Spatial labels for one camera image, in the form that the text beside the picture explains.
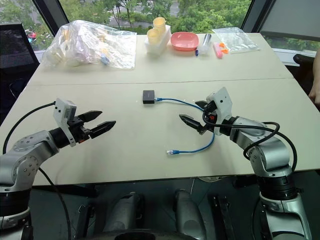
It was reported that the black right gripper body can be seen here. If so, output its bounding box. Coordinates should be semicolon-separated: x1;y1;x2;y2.
199;100;218;134

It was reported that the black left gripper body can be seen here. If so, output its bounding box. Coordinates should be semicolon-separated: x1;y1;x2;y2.
67;116;91;144

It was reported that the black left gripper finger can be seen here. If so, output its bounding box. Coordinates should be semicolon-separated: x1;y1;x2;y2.
79;110;104;124
89;120;117;140

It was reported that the small black box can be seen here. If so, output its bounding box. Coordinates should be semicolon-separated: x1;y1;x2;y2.
142;90;157;105

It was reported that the pink highlighter pen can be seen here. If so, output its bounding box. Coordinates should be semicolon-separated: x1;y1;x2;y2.
213;41;223;60

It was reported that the clear plastic cup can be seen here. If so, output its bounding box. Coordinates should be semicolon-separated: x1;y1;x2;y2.
199;33;213;56

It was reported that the orange plastic clip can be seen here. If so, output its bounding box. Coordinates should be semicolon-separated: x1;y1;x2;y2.
217;42;230;55

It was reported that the pink plastic bowl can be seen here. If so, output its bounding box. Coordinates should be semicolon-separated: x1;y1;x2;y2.
170;31;200;52

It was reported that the large clear plastic bag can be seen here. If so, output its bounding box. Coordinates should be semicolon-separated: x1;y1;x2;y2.
41;19;138;70

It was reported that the small clear zip bag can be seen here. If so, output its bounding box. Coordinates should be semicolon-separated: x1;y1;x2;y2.
211;26;261;55

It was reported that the white foam cup holder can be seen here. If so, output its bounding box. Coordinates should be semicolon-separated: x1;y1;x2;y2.
144;24;172;56

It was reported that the short yellow plastic cup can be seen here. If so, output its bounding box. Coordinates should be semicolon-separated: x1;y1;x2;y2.
146;28;161;46

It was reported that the silver left robot leg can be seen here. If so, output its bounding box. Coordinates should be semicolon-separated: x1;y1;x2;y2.
101;191;143;237

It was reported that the silver robot leg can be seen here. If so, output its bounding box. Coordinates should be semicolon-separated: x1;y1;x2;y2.
101;191;143;237
173;188;208;240

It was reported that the tall yellow plastic cup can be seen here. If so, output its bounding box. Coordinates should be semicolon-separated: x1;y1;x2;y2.
152;16;167;34

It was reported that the silver right robot leg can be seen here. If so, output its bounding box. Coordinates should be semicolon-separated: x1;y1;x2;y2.
173;188;208;240

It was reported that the black mesh office chair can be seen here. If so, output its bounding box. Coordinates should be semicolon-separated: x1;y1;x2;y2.
0;22;41;123

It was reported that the dark chair armrest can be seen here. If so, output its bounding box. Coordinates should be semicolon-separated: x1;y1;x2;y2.
292;52;320;111

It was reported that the blue Ethernet cable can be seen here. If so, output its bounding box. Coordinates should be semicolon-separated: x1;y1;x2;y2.
154;96;216;157

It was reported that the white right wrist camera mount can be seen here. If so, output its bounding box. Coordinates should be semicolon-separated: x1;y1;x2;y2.
205;87;234;137

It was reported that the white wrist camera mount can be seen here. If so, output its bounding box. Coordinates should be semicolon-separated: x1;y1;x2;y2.
205;87;234;137
53;97;77;148

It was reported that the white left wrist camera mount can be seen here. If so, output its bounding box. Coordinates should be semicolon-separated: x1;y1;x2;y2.
53;97;77;148

